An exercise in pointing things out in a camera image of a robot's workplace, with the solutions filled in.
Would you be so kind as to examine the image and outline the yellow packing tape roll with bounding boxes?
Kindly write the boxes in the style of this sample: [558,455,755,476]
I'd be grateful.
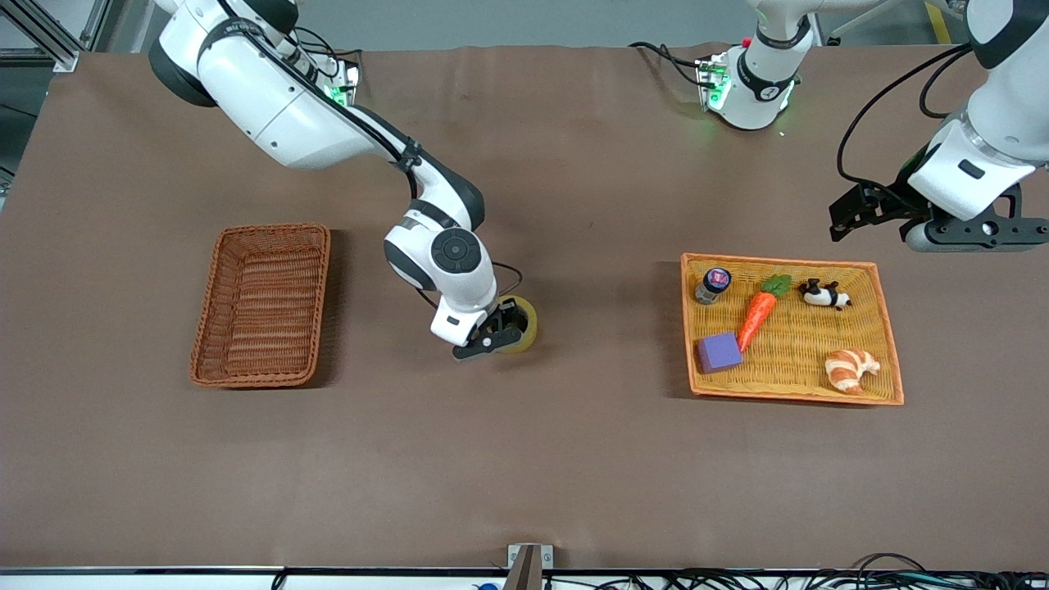
[494,294,539,356]

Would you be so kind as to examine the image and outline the orange rimmed yellow wicker basket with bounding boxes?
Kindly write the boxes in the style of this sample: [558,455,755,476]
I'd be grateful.
[680,252,906,406]

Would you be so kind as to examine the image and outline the brown wicker basket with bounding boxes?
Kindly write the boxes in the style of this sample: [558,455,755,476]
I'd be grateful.
[188,223,333,389]

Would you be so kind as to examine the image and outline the toy panda figure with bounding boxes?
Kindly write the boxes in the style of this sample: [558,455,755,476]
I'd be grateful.
[798,278,853,311]

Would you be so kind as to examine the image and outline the brown table cover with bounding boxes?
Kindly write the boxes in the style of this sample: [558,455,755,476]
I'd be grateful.
[0,43,1049,572]

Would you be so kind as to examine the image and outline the toy orange carrot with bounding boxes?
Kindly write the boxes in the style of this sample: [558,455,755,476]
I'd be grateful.
[735,274,793,355]

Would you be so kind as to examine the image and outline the toy croissant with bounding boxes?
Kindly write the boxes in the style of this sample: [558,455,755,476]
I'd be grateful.
[824,348,882,397]

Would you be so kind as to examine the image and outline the small jar with dark lid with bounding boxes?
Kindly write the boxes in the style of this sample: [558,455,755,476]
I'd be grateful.
[694,267,733,306]

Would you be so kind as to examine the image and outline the purple foam cube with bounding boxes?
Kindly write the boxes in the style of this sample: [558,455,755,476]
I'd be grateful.
[696,331,744,375]

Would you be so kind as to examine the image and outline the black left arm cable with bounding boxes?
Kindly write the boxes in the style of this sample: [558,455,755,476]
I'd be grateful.
[836,43,978,191]

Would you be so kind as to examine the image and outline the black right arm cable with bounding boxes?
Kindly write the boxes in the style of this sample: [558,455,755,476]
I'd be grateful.
[209,16,423,202]

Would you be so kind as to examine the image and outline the grey metal bracket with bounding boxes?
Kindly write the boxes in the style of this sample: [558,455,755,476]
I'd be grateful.
[506,543,555,571]

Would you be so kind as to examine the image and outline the brown post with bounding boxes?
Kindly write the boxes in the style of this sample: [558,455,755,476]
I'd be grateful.
[502,546,543,590]

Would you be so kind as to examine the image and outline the black arm base cable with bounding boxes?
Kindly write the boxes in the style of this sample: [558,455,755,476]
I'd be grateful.
[629,40,707,88]

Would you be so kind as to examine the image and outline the black cable bundle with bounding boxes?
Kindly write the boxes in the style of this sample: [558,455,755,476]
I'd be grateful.
[545,553,1049,590]

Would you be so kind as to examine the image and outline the aluminium frame profile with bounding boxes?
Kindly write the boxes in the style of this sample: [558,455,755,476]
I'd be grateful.
[0,0,111,73]

